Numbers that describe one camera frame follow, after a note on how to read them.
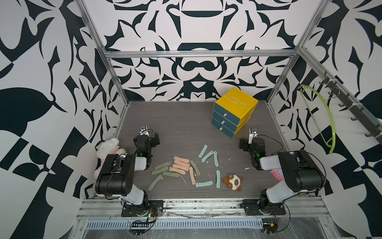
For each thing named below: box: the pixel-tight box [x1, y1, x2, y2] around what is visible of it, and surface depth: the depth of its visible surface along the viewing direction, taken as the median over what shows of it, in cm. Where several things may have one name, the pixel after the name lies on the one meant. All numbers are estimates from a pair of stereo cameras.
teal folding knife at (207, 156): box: [201, 150, 214, 163], surface depth 93 cm
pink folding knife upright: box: [189, 166, 196, 186], surface depth 86 cm
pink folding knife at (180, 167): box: [172, 163, 190, 172], surface depth 89 cm
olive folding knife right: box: [190, 159, 201, 176], surface depth 89 cm
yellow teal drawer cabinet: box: [211, 87, 259, 139], surface depth 93 cm
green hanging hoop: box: [298, 84, 336, 154], surface depth 74 cm
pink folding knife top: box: [173, 155, 191, 164], surface depth 91 cm
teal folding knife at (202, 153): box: [197, 144, 208, 158], surface depth 95 cm
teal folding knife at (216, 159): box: [213, 150, 219, 167], surface depth 93 cm
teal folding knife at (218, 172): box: [215, 169, 221, 189], surface depth 85 cm
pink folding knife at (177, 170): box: [169, 166, 187, 175], surface depth 88 cm
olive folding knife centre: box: [162, 171, 180, 177], surface depth 87 cm
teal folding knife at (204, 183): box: [195, 180, 214, 188], surface depth 83 cm
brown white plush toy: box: [221, 174, 245, 193], surface depth 82 cm
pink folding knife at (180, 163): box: [174, 159, 191, 168], surface depth 91 cm
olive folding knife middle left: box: [151, 166, 169, 175], surface depth 87 cm
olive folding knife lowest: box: [147, 174, 163, 191], surface depth 84 cm
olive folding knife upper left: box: [154, 160, 172, 170], surface depth 89 cm
